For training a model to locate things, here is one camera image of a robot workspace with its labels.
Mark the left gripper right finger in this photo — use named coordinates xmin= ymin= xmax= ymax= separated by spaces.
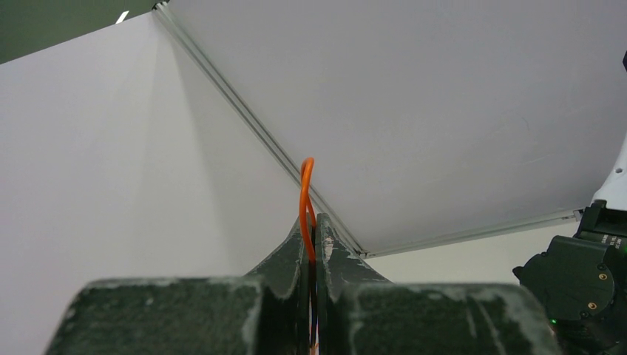
xmin=315 ymin=213 xmax=561 ymax=354

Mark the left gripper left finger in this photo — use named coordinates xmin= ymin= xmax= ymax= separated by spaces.
xmin=46 ymin=224 xmax=310 ymax=354

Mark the orange cable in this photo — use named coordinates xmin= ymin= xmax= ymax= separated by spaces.
xmin=299 ymin=156 xmax=319 ymax=355

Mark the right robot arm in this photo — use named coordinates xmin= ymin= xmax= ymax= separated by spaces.
xmin=512 ymin=144 xmax=626 ymax=354

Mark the aluminium frame rail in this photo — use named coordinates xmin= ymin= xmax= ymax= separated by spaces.
xmin=153 ymin=1 xmax=583 ymax=257

